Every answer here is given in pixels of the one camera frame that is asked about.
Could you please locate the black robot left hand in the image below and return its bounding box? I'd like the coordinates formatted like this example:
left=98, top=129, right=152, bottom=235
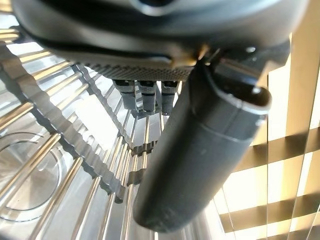
left=11, top=0, right=311, bottom=232

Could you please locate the steel wire dishwasher rack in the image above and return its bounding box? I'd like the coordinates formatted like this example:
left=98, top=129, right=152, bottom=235
left=0, top=0, right=320, bottom=240

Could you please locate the long grey serrated rack strip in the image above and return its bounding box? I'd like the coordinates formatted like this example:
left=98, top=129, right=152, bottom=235
left=0, top=41, right=126, bottom=203

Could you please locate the round dishwasher tub filter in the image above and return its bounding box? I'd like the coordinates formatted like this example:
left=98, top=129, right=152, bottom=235
left=0, top=131, right=63, bottom=223

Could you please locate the small grey rack clip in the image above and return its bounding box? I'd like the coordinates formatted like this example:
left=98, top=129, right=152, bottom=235
left=126, top=168, right=148, bottom=187
left=131, top=139, right=158, bottom=157

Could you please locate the short grey serrated rack strip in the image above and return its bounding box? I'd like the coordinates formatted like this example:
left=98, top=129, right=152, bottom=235
left=71, top=63, right=135, bottom=151

